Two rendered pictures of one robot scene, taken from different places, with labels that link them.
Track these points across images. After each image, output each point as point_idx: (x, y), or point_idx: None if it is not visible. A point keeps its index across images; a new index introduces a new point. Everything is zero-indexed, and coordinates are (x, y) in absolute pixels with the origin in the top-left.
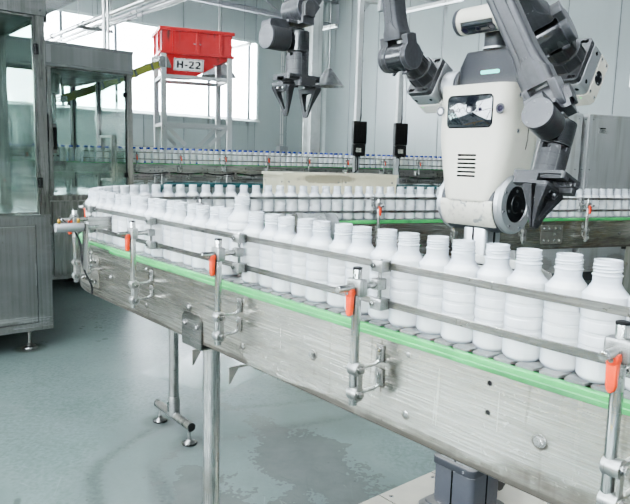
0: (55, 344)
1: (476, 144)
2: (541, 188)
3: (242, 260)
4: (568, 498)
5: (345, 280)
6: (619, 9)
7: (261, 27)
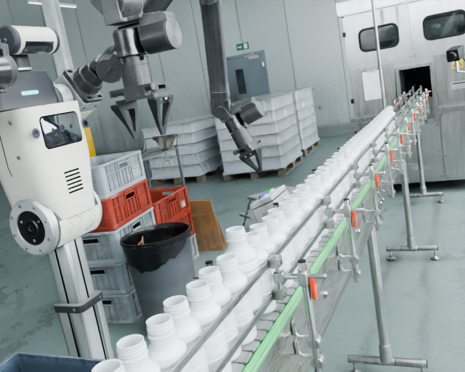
0: None
1: (76, 159)
2: (260, 149)
3: (269, 288)
4: (362, 243)
5: (313, 228)
6: None
7: (167, 20)
